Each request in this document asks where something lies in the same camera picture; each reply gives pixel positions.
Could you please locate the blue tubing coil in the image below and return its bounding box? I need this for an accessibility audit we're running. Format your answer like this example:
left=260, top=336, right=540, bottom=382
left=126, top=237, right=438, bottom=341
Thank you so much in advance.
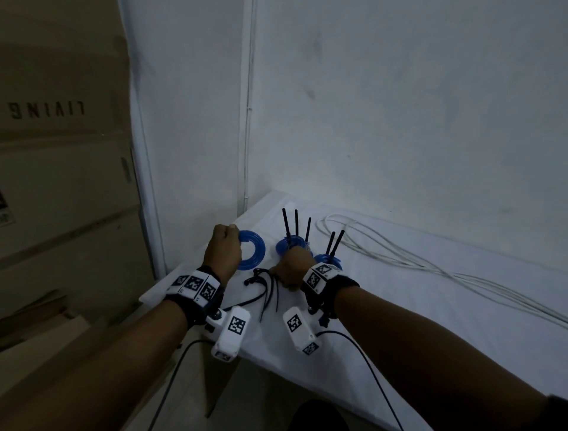
left=314, top=253, right=343, bottom=271
left=275, top=236, right=313, bottom=257
left=235, top=229, right=266, bottom=271

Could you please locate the person's left forearm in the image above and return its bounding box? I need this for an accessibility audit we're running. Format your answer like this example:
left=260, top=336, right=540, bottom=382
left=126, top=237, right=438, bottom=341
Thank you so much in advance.
left=0, top=300, right=189, bottom=431

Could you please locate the flat cardboard piece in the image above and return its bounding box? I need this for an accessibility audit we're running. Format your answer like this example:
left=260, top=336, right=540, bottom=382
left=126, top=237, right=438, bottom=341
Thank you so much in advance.
left=0, top=291, right=91, bottom=351

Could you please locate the white wrist camera with marker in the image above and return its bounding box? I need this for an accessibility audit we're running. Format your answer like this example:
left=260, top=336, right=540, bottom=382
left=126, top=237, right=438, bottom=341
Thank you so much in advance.
left=204, top=305, right=251, bottom=363
left=283, top=306, right=320, bottom=356

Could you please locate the white door frame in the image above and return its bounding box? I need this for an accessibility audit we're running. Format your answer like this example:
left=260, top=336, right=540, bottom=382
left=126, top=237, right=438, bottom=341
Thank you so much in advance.
left=117, top=0, right=167, bottom=279

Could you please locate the person's right forearm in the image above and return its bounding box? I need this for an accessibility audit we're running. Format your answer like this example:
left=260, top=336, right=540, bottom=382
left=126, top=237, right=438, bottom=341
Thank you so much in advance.
left=334, top=285, right=548, bottom=431

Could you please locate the bundle of black cable ties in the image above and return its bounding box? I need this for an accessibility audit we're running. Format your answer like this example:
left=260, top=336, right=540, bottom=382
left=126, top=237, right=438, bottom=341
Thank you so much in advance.
left=243, top=268, right=280, bottom=323

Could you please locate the person's right hand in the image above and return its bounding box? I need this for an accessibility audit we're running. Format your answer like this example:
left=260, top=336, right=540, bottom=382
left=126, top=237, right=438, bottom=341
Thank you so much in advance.
left=269, top=246, right=317, bottom=292

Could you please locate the white table cloth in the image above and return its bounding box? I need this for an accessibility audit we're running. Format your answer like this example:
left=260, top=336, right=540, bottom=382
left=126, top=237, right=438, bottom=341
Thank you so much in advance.
left=139, top=190, right=568, bottom=431

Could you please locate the black wristband with marker tags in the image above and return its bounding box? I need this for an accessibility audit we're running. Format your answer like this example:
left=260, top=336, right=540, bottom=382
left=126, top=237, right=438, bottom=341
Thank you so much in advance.
left=164, top=266, right=225, bottom=330
left=301, top=262, right=360, bottom=328

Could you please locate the plain cardboard box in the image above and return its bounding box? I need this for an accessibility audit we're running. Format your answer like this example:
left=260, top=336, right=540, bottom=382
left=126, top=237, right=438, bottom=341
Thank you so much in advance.
left=0, top=209, right=157, bottom=321
left=0, top=133, right=143, bottom=260

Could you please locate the person's left hand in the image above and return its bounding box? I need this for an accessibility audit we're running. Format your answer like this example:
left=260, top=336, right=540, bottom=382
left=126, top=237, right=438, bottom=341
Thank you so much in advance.
left=203, top=224, right=243, bottom=286

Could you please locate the white cable coil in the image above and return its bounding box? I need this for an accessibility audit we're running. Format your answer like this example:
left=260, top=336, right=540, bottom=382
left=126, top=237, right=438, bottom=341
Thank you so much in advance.
left=315, top=214, right=568, bottom=331

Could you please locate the white wall conduit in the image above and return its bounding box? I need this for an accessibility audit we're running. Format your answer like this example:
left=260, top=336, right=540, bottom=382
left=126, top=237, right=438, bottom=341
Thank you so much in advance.
left=236, top=0, right=259, bottom=217

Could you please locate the person's dark trouser leg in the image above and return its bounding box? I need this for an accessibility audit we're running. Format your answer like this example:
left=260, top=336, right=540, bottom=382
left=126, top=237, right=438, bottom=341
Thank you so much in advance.
left=288, top=399, right=350, bottom=431

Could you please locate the cardboard box with lettering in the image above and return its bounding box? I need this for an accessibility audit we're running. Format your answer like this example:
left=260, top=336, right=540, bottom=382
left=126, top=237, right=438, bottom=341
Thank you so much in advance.
left=0, top=0, right=134, bottom=144

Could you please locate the black camera cable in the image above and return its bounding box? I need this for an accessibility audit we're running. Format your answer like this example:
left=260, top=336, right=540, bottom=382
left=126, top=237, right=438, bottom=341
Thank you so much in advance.
left=314, top=330, right=404, bottom=431
left=148, top=339, right=213, bottom=431

